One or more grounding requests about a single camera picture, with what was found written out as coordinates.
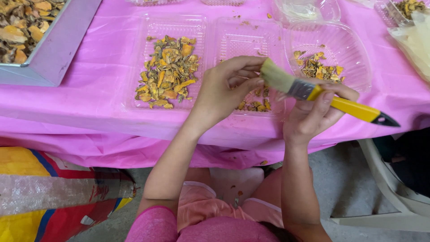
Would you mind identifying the white plastic stool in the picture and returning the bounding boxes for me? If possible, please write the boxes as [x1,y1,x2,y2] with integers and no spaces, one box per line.
[209,167,265,207]

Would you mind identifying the person's left hand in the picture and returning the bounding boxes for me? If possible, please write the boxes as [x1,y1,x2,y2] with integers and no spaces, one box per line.
[190,55,268,125]

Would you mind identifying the medium dried turmeric pile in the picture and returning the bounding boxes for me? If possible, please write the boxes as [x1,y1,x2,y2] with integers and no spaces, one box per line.
[293,44,346,83]

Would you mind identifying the person's pink shorts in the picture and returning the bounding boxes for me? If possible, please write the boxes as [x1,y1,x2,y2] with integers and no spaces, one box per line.
[177,181,284,232]

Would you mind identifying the clear container with turmeric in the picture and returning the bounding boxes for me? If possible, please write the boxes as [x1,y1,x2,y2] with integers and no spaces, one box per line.
[374,0,430,28]

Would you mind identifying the large dried turmeric pile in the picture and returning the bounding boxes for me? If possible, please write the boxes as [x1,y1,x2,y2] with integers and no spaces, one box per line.
[135,35,201,110]

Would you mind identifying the pink plastic tablecloth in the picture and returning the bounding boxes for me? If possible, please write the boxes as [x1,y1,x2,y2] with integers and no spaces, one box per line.
[0,0,430,169]

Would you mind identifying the clear rectangular plastic tray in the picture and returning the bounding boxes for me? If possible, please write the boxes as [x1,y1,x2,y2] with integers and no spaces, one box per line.
[126,0,185,7]
[209,17,287,119]
[201,0,246,6]
[125,13,208,112]

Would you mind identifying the person's right hand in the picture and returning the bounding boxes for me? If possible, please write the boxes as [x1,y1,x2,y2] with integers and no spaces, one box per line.
[275,79,360,146]

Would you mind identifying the colourful woven sack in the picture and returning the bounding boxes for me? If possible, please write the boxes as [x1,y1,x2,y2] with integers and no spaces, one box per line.
[0,147,138,242]

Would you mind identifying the person's pink shirt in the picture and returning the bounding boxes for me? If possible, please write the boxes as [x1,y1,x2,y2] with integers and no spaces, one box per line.
[125,206,299,242]

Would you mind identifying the metal tray of dried turmeric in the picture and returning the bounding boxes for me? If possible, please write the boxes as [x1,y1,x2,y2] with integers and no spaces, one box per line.
[0,0,103,87]

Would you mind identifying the yellow handled paintbrush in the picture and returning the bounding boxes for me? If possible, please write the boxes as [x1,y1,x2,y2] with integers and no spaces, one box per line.
[260,57,401,128]

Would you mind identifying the white plastic chair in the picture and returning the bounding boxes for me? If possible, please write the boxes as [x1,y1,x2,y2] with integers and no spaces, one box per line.
[329,138,430,233]

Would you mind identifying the clear rounded plastic container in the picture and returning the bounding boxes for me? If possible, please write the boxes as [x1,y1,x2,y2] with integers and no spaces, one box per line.
[285,21,373,93]

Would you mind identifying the stack of clear plastic bags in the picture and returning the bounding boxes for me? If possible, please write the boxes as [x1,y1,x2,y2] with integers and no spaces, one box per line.
[387,11,430,84]

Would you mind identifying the empty clear clamshell container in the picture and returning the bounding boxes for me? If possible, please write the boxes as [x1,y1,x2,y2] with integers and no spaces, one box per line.
[272,0,342,25]

